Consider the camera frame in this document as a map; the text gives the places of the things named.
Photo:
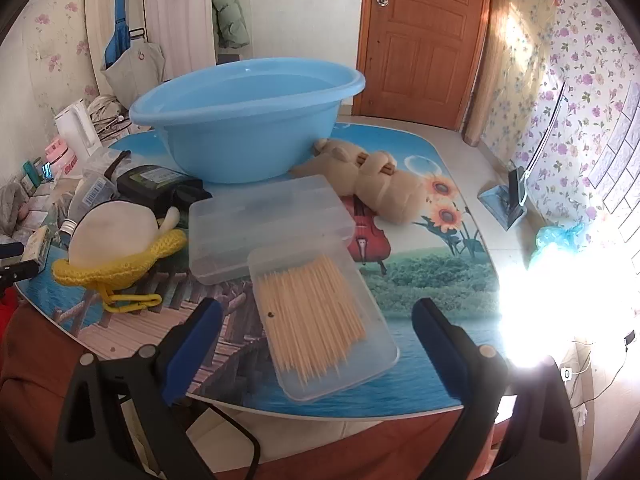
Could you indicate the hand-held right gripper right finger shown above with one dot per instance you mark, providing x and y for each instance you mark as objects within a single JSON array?
[{"x": 440, "y": 355}]

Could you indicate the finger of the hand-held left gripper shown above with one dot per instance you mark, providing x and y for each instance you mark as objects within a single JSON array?
[
  {"x": 11, "y": 251},
  {"x": 20, "y": 271}
]

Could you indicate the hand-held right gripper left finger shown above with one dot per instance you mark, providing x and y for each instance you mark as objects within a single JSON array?
[{"x": 192, "y": 350}]

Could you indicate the clear labelled plastic bottle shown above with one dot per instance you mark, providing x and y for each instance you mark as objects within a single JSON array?
[{"x": 95, "y": 192}]

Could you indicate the clear toothpick box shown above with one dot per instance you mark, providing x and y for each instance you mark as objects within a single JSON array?
[{"x": 310, "y": 310}]

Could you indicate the clear floss pick box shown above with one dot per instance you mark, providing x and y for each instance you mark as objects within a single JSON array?
[{"x": 97, "y": 160}]

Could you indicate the brown hair band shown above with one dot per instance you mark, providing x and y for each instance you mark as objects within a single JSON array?
[{"x": 119, "y": 161}]

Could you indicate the dark green bottle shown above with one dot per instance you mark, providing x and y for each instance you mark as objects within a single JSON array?
[{"x": 150, "y": 180}]

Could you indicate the beige plush toy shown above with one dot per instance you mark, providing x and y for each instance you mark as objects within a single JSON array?
[{"x": 395, "y": 195}]

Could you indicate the blue plastic basin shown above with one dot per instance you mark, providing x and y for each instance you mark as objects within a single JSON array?
[{"x": 240, "y": 130}]

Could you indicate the grey cloth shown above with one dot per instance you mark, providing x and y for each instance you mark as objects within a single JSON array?
[{"x": 11, "y": 210}]

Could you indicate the small green box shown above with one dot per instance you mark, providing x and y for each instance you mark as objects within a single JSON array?
[{"x": 30, "y": 172}]

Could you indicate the pink bottle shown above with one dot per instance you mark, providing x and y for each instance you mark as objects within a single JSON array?
[{"x": 57, "y": 155}]

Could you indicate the white electric kettle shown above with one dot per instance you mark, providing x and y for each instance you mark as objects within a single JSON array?
[{"x": 75, "y": 125}]

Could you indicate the blue plastic bag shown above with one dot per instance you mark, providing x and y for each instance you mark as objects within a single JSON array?
[{"x": 555, "y": 237}]

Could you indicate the beige canvas bag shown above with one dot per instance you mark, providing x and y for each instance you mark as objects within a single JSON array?
[{"x": 135, "y": 70}]

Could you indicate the white wardrobe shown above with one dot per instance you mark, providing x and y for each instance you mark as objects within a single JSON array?
[{"x": 185, "y": 20}]

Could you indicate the wooden door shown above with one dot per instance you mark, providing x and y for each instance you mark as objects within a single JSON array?
[{"x": 420, "y": 45}]

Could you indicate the green puffer jacket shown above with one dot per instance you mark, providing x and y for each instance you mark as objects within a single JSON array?
[{"x": 230, "y": 20}]

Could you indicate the white wall socket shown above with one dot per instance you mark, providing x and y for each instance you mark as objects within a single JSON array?
[{"x": 566, "y": 373}]

